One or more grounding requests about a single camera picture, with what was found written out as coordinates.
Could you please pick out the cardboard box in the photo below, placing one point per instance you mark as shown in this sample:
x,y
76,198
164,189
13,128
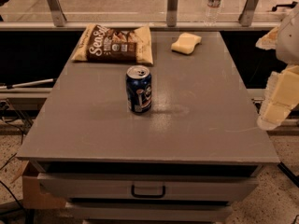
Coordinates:
x,y
33,196

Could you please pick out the yellow sponge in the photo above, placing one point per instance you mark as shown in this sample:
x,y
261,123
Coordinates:
x,y
186,43

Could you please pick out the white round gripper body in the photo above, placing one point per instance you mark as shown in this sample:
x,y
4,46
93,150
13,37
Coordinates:
x,y
290,42

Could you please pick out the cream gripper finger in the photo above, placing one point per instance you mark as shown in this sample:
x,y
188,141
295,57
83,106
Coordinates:
x,y
268,41
281,96

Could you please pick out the clear plastic water bottle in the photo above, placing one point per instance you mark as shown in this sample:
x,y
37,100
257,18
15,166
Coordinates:
x,y
212,12

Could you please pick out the grey drawer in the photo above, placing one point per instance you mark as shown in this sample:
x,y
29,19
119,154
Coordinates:
x,y
149,212
178,187

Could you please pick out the brown chip bag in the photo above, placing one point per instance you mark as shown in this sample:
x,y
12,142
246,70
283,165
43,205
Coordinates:
x,y
107,45

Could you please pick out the black drawer handle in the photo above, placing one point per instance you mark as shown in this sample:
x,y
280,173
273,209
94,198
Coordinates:
x,y
148,192

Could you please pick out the blue pepsi can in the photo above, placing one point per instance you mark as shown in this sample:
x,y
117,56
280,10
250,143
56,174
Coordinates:
x,y
138,87

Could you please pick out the grey lower drawer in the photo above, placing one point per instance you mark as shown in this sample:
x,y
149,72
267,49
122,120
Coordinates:
x,y
149,212

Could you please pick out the grey top drawer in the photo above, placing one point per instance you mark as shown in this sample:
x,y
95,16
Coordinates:
x,y
178,187

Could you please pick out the grey drawer cabinet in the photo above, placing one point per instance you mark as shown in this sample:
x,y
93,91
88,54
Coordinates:
x,y
201,122

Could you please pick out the metal rod with black tip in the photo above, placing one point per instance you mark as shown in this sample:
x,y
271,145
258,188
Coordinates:
x,y
27,84

